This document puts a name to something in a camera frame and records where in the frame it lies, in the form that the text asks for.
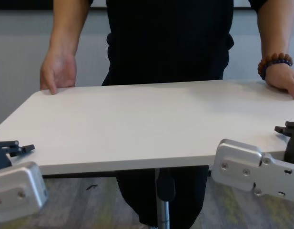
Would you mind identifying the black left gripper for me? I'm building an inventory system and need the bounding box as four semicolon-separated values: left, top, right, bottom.
0;140;35;173

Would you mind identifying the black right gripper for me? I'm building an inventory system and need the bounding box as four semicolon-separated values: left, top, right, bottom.
274;121;294;166

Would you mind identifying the white rectangular table board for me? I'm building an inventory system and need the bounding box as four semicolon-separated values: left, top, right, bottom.
0;80;294;229

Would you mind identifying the person's left forearm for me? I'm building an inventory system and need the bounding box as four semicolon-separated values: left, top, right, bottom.
255;0;293;60

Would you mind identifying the person's right forearm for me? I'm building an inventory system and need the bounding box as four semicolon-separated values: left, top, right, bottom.
48;0;90;57

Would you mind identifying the person's left hand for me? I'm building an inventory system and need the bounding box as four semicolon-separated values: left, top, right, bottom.
264;65;294;101

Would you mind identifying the person's right hand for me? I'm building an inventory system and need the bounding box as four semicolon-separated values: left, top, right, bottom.
40;53;77;95

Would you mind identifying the person's black-clothed body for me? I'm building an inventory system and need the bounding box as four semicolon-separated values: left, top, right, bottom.
86;0;259;226

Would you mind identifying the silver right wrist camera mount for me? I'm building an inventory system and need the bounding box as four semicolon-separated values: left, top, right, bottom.
211;138;294;203

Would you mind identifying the dark blue bead bracelet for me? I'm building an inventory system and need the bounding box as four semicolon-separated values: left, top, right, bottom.
261;59;293;81

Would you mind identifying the brown wooden bead bracelet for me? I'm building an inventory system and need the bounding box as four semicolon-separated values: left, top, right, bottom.
257;52;294;74

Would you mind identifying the black wall trim strip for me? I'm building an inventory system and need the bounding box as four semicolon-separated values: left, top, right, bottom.
0;0;294;10

